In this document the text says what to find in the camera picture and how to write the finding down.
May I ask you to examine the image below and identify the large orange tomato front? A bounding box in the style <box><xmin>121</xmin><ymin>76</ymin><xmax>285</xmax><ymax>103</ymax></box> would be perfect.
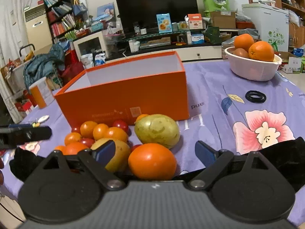
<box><xmin>128</xmin><ymin>143</ymin><xmax>177</xmax><ymax>180</ymax></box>

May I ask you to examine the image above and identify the person's hand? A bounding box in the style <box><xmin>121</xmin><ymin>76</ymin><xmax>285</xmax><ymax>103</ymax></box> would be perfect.
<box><xmin>0</xmin><ymin>158</ymin><xmax>4</xmax><ymax>185</ymax></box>

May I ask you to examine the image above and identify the large orange tomato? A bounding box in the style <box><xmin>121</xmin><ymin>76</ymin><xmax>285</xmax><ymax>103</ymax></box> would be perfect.
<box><xmin>64</xmin><ymin>142</ymin><xmax>88</xmax><ymax>155</ymax></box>
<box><xmin>128</xmin><ymin>143</ymin><xmax>177</xmax><ymax>180</ymax></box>

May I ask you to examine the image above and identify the red white carton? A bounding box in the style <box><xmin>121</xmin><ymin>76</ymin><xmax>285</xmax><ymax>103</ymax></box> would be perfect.
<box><xmin>188</xmin><ymin>14</ymin><xmax>203</xmax><ymax>30</ymax></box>

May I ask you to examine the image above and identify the brown fruit in basket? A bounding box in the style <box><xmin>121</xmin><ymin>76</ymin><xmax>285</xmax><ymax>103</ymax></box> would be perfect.
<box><xmin>233</xmin><ymin>48</ymin><xmax>249</xmax><ymax>58</ymax></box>

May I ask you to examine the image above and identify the orange in basket top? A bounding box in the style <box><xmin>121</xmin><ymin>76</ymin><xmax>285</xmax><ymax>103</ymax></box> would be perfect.
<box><xmin>234</xmin><ymin>34</ymin><xmax>254</xmax><ymax>52</ymax></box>

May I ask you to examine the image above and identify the green mango fruit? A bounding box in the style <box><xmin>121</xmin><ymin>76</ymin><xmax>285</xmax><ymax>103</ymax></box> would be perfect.
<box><xmin>134</xmin><ymin>114</ymin><xmax>180</xmax><ymax>149</ymax></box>

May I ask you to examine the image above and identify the cardboard box brown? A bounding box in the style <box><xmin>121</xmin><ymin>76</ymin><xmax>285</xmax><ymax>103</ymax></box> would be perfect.
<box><xmin>210</xmin><ymin>11</ymin><xmax>236</xmax><ymax>29</ymax></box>

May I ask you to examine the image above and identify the blue snack packet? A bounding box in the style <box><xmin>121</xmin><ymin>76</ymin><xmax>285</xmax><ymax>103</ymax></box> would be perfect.
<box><xmin>156</xmin><ymin>14</ymin><xmax>173</xmax><ymax>33</ymax></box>

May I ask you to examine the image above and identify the black GenRobot device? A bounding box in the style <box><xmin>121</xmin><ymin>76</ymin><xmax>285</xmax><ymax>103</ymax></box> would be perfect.
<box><xmin>1</xmin><ymin>124</ymin><xmax>52</xmax><ymax>150</ymax></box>

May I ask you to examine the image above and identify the orange white canister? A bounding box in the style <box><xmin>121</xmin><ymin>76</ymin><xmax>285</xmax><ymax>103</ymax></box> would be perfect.
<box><xmin>29</xmin><ymin>77</ymin><xmax>54</xmax><ymax>109</ymax></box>

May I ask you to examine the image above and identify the white plastic basket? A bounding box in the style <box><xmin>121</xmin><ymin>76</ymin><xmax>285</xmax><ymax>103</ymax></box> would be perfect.
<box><xmin>224</xmin><ymin>47</ymin><xmax>282</xmax><ymax>82</ymax></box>

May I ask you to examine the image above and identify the orange in basket right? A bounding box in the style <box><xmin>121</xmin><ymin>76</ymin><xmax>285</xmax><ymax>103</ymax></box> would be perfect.
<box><xmin>248</xmin><ymin>41</ymin><xmax>275</xmax><ymax>62</ymax></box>

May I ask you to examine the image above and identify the purple floral tablecloth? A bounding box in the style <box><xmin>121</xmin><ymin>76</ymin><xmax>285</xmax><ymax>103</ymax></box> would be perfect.
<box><xmin>0</xmin><ymin>59</ymin><xmax>305</xmax><ymax>227</ymax></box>

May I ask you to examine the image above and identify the orange in basket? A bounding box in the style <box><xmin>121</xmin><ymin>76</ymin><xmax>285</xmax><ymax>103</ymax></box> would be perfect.
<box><xmin>234</xmin><ymin>34</ymin><xmax>254</xmax><ymax>52</ymax></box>
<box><xmin>248</xmin><ymin>41</ymin><xmax>275</xmax><ymax>62</ymax></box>

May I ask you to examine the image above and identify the black ring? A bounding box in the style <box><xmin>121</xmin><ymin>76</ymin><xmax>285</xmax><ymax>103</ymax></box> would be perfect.
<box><xmin>245</xmin><ymin>90</ymin><xmax>267</xmax><ymax>104</ymax></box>

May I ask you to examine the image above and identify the orange cardboard box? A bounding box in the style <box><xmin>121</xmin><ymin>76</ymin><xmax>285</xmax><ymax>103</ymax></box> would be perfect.
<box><xmin>55</xmin><ymin>51</ymin><xmax>189</xmax><ymax>127</ymax></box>

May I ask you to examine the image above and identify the white freezer chest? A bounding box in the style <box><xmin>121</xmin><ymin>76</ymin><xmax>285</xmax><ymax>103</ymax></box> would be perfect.
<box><xmin>241</xmin><ymin>3</ymin><xmax>289</xmax><ymax>52</ymax></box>

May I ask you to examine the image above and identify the teal jacket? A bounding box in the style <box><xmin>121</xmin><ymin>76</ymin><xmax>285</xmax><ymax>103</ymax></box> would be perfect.
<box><xmin>23</xmin><ymin>43</ymin><xmax>65</xmax><ymax>90</ymax></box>

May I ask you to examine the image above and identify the yellow potato-like fruit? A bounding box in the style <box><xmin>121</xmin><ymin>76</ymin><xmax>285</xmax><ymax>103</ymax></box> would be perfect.
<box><xmin>91</xmin><ymin>138</ymin><xmax>131</xmax><ymax>173</ymax></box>

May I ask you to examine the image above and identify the large orange tomato left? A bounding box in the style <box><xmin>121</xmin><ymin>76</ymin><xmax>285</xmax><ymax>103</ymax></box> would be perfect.
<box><xmin>64</xmin><ymin>142</ymin><xmax>88</xmax><ymax>155</ymax></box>

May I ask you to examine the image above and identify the black television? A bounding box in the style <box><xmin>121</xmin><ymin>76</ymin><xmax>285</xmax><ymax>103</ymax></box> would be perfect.
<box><xmin>116</xmin><ymin>0</ymin><xmax>198</xmax><ymax>35</ymax></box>

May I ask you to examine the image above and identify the wooden bookshelf right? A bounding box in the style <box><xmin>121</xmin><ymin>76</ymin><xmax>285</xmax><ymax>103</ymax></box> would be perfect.
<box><xmin>274</xmin><ymin>0</ymin><xmax>304</xmax><ymax>49</ymax></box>

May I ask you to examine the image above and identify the white oval tag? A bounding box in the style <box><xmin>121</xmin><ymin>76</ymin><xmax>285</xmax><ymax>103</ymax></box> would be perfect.
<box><xmin>37</xmin><ymin>115</ymin><xmax>50</xmax><ymax>123</ymax></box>

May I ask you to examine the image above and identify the small red cherry tomato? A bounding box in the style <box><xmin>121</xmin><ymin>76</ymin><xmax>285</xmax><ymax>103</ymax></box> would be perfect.
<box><xmin>112</xmin><ymin>119</ymin><xmax>129</xmax><ymax>134</ymax></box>
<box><xmin>71</xmin><ymin>127</ymin><xmax>81</xmax><ymax>134</ymax></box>

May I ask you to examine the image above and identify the black fabric strap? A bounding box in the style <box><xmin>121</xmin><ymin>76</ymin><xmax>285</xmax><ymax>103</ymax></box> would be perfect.
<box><xmin>9</xmin><ymin>136</ymin><xmax>305</xmax><ymax>194</ymax></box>

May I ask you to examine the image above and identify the small orange tomato behind mango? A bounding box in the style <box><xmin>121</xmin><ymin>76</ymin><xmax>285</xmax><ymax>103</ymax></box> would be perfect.
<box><xmin>135</xmin><ymin>114</ymin><xmax>148</xmax><ymax>123</ymax></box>

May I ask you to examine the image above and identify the white microwave cabinet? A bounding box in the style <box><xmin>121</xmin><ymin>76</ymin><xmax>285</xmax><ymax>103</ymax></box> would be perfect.
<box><xmin>73</xmin><ymin>31</ymin><xmax>109</xmax><ymax>60</ymax></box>

